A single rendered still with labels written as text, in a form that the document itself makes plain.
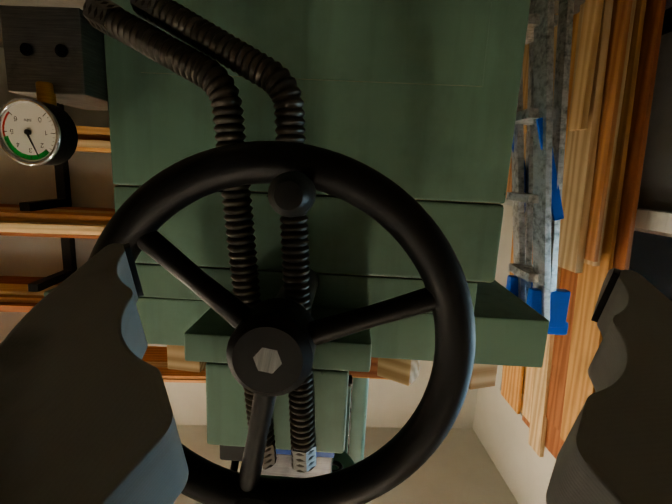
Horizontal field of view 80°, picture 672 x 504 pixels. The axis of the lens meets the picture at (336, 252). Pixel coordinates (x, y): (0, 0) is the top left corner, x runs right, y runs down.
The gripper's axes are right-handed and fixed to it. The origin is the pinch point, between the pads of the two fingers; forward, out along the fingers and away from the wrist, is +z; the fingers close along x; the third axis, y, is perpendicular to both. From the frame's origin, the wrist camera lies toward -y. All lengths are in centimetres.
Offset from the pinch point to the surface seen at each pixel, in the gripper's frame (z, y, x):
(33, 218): 190, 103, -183
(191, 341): 17.1, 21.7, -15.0
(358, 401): 48, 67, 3
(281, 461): 13.7, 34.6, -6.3
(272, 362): 8.5, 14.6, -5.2
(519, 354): 24.9, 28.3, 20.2
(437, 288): 11.6, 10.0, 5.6
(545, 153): 104, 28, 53
